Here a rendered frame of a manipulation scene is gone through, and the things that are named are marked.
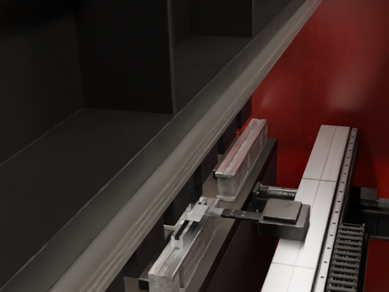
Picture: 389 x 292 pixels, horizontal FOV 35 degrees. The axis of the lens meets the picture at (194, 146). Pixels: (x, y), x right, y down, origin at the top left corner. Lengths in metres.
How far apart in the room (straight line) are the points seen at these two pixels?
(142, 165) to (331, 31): 1.65
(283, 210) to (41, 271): 1.09
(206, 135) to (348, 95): 1.55
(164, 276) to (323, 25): 1.17
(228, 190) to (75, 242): 1.40
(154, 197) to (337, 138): 1.52
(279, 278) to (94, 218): 0.86
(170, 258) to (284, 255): 0.27
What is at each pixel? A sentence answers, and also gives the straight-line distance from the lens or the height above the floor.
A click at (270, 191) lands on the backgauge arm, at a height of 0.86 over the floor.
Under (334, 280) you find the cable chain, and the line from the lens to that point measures 1.27.
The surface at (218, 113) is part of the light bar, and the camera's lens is 0.83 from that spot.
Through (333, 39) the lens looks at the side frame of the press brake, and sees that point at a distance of 2.23.
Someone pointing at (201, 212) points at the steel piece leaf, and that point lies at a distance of 1.58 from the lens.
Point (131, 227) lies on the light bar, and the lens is 0.56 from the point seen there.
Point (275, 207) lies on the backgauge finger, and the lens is 1.53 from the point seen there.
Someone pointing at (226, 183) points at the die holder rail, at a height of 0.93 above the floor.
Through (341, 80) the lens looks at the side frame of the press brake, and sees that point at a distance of 2.27.
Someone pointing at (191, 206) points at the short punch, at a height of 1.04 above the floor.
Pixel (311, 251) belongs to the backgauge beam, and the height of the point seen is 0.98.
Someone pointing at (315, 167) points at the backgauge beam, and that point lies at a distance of 1.87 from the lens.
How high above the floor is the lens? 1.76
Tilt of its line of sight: 22 degrees down
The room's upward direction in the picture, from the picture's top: 2 degrees counter-clockwise
